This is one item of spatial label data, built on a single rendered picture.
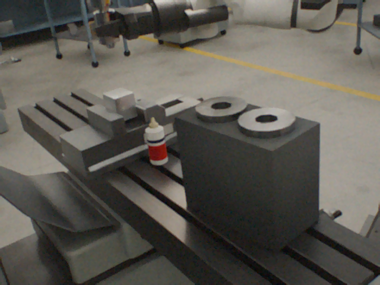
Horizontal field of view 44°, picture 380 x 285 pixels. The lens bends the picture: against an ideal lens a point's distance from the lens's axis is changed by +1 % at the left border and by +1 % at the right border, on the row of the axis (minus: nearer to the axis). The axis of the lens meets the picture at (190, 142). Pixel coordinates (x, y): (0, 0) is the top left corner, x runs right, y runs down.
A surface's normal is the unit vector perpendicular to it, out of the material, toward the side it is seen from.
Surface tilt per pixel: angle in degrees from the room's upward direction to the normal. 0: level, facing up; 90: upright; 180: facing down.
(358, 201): 0
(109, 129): 90
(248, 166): 90
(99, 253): 90
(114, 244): 90
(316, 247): 0
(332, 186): 0
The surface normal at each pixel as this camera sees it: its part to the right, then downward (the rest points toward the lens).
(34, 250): -0.11, -0.89
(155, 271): 0.58, 0.30
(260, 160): -0.73, 0.37
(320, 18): 0.51, 0.73
